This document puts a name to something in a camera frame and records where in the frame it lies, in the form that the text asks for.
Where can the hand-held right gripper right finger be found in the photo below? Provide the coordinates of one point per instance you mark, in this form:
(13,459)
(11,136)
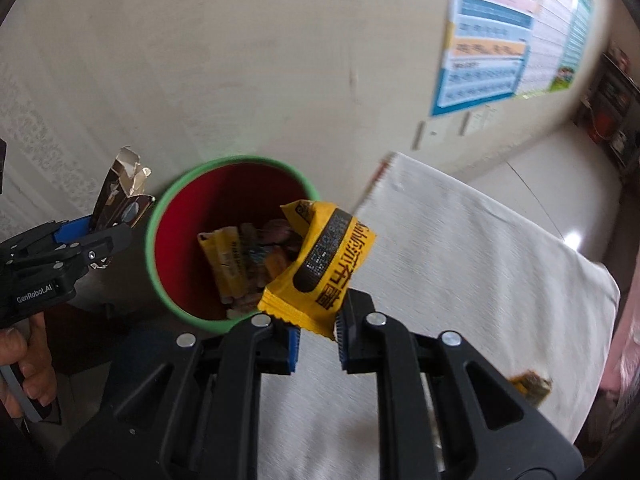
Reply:
(341,345)

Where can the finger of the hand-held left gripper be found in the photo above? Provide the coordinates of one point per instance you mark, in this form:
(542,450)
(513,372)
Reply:
(107,245)
(70,230)

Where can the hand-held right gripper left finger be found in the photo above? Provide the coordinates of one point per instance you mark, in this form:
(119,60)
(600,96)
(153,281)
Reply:
(294,350)

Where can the silver foil wrapper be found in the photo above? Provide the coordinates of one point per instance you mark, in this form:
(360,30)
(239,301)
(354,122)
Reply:
(117,195)

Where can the yellow snack wrapper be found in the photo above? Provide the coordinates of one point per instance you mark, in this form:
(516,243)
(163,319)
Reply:
(330,260)
(230,260)

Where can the dark snack wrapper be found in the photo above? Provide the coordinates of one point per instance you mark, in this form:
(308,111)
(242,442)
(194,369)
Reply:
(252,247)

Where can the red bin with green rim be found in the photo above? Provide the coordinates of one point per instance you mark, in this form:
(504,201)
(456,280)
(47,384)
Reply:
(225,200)

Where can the person's left hand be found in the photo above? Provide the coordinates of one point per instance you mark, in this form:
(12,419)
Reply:
(30,360)

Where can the white tablecloth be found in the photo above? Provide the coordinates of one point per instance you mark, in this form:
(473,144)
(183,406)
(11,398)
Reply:
(475,285)

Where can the brown snack wrapper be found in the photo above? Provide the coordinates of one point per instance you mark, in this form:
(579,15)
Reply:
(532,385)

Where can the pink cloth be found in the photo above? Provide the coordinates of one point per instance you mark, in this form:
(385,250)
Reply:
(626,350)

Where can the dark shelf unit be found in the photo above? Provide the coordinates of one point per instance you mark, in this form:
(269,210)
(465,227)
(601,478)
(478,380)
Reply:
(612,110)

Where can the paper sheet on wall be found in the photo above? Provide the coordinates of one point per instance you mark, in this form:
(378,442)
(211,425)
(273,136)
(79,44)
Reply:
(476,121)

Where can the wall poster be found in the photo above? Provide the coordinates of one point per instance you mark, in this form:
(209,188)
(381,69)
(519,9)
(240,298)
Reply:
(505,50)

